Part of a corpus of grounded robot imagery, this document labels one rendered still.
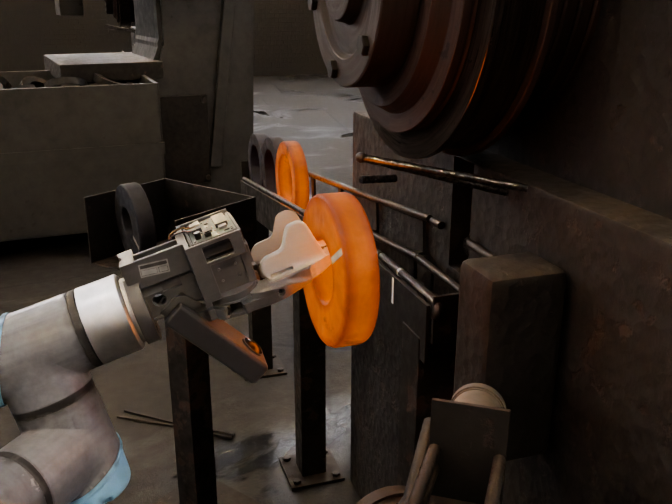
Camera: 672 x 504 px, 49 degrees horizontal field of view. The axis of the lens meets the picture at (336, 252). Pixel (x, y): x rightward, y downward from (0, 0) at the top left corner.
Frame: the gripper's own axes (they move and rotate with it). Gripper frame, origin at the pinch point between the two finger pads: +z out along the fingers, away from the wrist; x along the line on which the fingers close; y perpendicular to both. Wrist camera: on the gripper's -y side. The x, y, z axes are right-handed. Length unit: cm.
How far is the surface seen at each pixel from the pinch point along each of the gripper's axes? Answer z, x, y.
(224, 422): -20, 106, -85
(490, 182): 22.9, 10.5, -3.8
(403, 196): 24, 46, -16
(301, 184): 16, 88, -22
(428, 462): -0.2, -14.2, -16.8
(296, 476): -8, 76, -86
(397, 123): 17.6, 22.9, 3.3
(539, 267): 21.7, -0.2, -10.8
